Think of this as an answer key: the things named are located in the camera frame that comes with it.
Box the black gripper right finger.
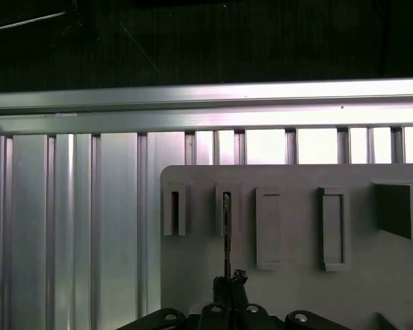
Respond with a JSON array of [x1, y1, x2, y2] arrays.
[[229, 269, 359, 330]]

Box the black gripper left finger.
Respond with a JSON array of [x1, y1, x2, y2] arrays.
[[116, 274, 232, 330]]

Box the dark blue RAM stick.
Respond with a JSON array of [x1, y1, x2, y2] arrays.
[[222, 192, 233, 280]]

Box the grey plastic parts rack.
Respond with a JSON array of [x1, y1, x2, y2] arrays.
[[160, 164, 413, 330]]

